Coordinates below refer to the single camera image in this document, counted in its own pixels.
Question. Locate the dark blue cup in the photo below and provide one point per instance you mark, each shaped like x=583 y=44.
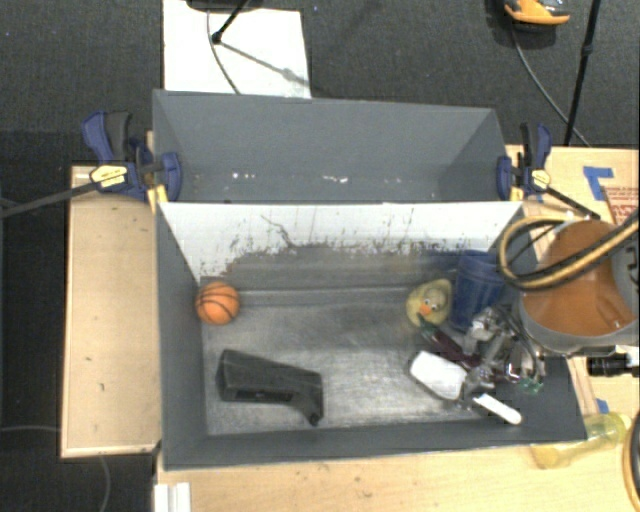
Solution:
x=475 y=292

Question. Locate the white rounded object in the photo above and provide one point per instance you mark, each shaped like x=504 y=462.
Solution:
x=436 y=374

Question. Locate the grey metal bin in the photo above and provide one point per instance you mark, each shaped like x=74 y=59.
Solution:
x=320 y=150

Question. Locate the yellow rubber duck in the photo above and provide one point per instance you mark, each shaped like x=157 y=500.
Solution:
x=430 y=302

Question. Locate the black stapler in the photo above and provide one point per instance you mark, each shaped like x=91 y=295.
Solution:
x=265 y=381

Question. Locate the pale wood board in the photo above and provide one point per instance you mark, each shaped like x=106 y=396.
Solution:
x=110 y=325

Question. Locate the black cylinder on white bracket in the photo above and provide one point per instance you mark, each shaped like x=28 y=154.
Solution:
x=607 y=365

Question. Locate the purple toy eggplant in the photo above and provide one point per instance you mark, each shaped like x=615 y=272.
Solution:
x=450 y=347

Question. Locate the orange toy basketball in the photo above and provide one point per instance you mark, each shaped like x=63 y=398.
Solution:
x=217 y=303

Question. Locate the brown cardboard board, red print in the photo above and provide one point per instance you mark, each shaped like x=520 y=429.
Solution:
x=570 y=167

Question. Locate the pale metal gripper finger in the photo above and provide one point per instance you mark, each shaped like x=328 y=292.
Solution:
x=497 y=407

